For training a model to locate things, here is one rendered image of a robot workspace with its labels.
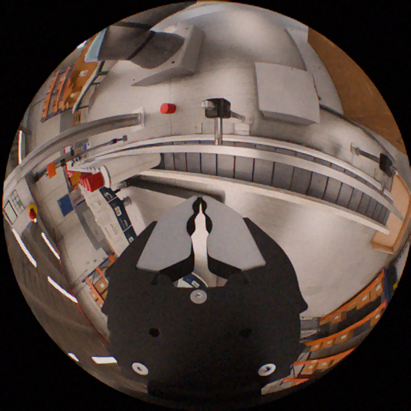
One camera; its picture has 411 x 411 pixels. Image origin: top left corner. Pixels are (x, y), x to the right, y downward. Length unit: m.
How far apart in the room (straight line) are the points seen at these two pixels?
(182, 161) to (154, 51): 0.32
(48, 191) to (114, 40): 8.12
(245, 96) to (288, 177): 0.19
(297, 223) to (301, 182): 0.13
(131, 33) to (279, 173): 0.43
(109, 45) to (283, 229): 0.61
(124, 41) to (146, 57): 0.10
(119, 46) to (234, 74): 0.28
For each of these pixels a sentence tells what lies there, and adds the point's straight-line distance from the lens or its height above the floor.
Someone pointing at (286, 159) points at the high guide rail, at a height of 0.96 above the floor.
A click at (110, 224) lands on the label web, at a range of 0.61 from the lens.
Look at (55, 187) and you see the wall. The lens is 8.24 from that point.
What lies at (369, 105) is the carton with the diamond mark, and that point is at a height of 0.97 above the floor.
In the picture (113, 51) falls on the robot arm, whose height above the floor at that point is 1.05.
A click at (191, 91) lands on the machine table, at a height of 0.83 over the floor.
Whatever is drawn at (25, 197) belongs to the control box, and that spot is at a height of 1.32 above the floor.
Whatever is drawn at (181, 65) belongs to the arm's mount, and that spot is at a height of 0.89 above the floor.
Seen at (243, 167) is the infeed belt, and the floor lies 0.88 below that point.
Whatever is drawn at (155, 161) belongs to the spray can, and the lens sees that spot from 0.36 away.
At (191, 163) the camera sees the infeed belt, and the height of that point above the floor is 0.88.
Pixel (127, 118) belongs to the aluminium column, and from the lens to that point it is 0.51.
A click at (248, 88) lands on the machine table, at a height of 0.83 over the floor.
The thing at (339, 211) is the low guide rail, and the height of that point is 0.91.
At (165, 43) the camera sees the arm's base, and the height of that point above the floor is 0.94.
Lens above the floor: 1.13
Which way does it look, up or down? 49 degrees down
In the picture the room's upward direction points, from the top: 135 degrees counter-clockwise
